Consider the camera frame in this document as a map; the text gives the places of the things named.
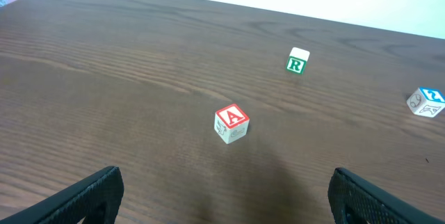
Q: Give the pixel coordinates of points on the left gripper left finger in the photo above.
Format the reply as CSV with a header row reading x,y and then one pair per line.
x,y
95,199

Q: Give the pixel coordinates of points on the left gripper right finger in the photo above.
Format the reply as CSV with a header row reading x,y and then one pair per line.
x,y
353,200

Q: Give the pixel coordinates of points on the blue number 2 block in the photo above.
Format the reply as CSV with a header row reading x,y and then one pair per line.
x,y
427,102

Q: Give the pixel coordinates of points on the red letter A block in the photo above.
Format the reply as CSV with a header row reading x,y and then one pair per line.
x,y
231,123

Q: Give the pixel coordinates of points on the green letter R block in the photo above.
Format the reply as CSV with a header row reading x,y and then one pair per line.
x,y
297,60

